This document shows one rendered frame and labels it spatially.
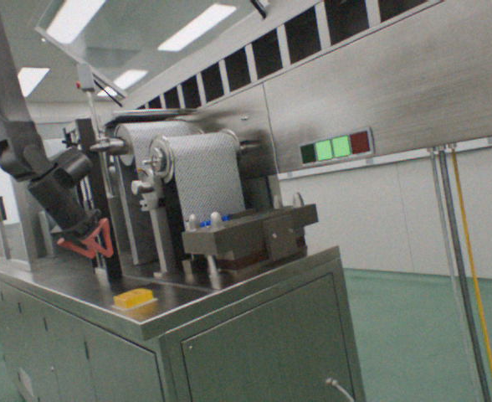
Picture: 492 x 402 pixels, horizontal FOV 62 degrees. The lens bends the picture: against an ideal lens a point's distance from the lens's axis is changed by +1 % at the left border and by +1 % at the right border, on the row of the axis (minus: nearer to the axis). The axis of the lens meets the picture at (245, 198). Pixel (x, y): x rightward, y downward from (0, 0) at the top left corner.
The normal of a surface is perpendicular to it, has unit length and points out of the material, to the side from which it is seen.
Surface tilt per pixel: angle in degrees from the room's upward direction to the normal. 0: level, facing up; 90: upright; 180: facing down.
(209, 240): 90
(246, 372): 90
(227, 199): 90
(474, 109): 90
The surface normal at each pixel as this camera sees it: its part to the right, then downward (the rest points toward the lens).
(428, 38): -0.76, 0.18
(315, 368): 0.63, -0.07
